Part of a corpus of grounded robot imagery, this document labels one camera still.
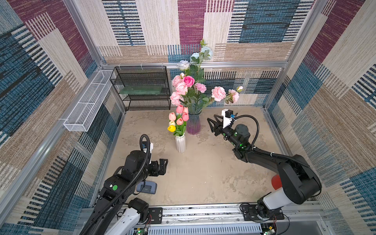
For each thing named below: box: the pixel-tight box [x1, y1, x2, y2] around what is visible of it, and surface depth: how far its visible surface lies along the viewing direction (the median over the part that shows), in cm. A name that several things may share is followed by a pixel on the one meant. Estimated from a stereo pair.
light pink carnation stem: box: [199, 86, 227, 112], surface depth 76 cm
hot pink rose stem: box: [183, 75, 195, 115], surface depth 70 cm
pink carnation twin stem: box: [203, 86, 244, 111], surface depth 81 cm
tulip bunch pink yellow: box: [167, 104, 190, 137], surface depth 75 cm
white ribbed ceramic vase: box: [175, 132, 187, 154], surface depth 88 cm
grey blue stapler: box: [135, 181, 158, 195], surface depth 81 cm
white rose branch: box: [177, 39, 213, 82], surface depth 85 cm
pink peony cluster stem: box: [169, 74, 190, 111], surface depth 76 cm
